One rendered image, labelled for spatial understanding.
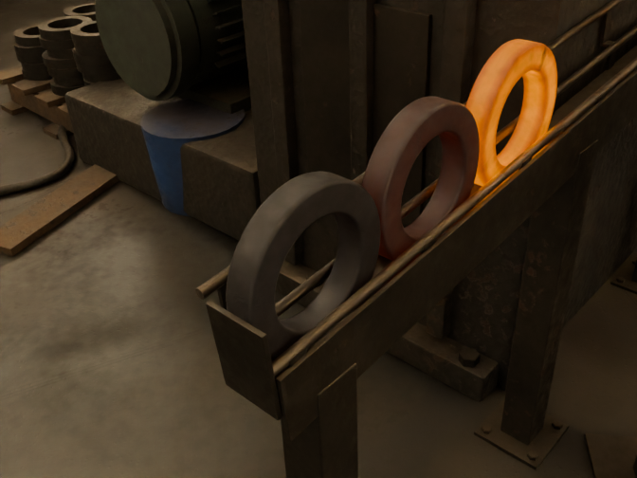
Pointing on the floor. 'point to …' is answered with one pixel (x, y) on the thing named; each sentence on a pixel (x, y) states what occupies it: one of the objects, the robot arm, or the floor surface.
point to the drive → (114, 136)
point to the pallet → (56, 65)
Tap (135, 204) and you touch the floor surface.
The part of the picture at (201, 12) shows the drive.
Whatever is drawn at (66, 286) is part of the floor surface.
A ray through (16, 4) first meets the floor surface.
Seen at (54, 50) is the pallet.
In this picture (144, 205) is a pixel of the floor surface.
